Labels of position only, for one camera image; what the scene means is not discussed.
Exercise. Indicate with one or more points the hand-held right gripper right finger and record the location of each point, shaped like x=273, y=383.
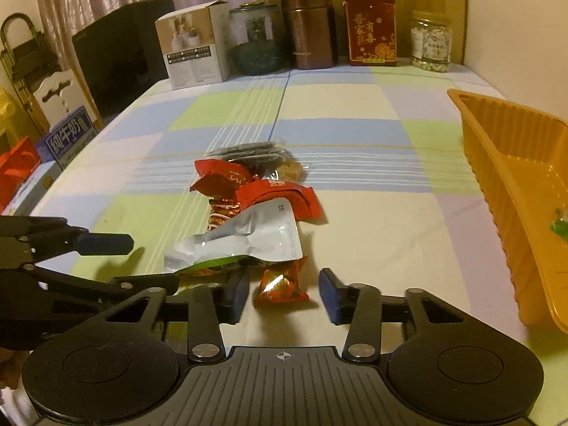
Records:
x=329, y=295

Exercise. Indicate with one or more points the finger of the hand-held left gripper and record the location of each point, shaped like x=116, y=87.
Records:
x=146, y=283
x=108, y=244

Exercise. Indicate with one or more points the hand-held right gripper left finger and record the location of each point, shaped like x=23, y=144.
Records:
x=239, y=295

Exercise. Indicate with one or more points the orange-red candy packet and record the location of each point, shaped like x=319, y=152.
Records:
x=279, y=286

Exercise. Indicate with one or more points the silver foil pouch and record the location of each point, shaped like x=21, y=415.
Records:
x=257, y=230

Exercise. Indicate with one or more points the gold-red candy wrapper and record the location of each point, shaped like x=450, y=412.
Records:
x=224, y=213

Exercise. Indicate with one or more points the large red snack packet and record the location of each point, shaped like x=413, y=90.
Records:
x=284, y=197

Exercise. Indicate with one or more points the small red snack packet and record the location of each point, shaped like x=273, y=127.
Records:
x=219, y=177

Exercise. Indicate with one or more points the orange plastic tray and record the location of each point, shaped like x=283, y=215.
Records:
x=523, y=177

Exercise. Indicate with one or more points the clear packet of dark snacks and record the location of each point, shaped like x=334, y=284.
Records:
x=248, y=153

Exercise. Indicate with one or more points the checked tablecloth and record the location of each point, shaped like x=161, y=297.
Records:
x=355, y=186

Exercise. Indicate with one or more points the blue milk carton box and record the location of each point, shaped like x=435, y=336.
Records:
x=66, y=140

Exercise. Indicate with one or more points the red bag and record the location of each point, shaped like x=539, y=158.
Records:
x=15, y=171

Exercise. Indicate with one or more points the small brown cookie packet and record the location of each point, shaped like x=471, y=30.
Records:
x=293, y=171

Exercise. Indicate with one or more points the white wooden chair back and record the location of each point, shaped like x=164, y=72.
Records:
x=62, y=93

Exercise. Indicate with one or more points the yellow plastic bag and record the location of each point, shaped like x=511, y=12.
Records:
x=6, y=115

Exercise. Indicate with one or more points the dark metal folding chairs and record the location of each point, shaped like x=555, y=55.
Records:
x=20, y=62

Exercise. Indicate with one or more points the white cardboard box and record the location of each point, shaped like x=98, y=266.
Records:
x=195, y=49

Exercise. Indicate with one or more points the green wrapped snack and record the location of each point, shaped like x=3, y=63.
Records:
x=560, y=226

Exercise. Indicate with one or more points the dark green glass jar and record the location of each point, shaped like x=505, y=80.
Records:
x=257, y=40

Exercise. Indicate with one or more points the red gift box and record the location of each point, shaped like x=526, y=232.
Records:
x=370, y=31

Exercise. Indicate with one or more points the brown metal canister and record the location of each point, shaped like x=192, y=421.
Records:
x=308, y=26

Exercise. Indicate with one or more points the yellow-lidded plastic nut jar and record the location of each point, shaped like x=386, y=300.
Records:
x=431, y=42

